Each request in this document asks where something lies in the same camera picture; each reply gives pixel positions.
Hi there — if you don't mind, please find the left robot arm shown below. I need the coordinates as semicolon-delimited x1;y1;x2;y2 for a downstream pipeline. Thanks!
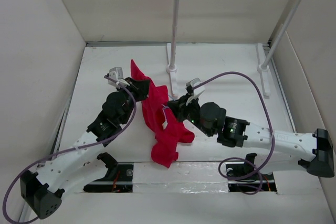
19;78;150;219

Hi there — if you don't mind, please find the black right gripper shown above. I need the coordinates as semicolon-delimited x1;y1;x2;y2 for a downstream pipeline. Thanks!
167;92;214;137

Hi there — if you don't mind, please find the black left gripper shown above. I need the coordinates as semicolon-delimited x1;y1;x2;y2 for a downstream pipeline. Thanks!
115;78;150;125

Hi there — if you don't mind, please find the red t shirt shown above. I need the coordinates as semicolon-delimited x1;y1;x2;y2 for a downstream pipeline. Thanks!
130;60;195;168

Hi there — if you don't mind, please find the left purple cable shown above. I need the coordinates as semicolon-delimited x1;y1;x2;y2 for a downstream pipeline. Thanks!
3;76;137;224

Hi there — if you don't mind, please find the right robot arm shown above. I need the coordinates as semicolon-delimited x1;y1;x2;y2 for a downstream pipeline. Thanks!
167;98;335;178

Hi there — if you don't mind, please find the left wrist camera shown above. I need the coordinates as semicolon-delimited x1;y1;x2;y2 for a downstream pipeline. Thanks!
108;67;123;82

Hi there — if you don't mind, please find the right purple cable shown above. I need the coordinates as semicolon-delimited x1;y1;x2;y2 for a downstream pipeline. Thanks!
193;71;276;195

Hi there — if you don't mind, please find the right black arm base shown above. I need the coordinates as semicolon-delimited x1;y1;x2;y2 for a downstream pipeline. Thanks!
225;152;278;193

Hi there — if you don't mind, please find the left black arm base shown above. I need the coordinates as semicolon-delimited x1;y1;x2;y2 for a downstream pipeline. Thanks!
83;153;134;193

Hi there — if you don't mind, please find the white clothes rack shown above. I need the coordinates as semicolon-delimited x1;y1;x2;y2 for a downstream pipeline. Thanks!
166;0;302;99

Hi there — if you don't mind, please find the purple cable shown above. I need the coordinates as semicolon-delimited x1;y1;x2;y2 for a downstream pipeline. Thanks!
3;76;137;224
193;71;276;195

